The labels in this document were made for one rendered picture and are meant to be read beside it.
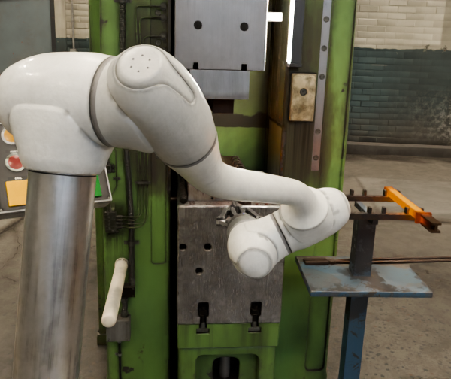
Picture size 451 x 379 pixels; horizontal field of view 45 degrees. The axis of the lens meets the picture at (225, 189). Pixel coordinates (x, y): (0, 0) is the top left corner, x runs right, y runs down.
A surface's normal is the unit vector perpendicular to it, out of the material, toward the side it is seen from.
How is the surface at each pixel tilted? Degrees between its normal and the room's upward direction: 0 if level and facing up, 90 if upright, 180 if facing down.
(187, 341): 90
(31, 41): 90
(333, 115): 90
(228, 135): 90
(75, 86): 68
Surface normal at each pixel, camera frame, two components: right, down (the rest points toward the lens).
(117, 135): -0.18, 0.81
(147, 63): -0.11, -0.43
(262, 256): 0.13, 0.16
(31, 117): -0.37, 0.12
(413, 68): -0.09, 0.28
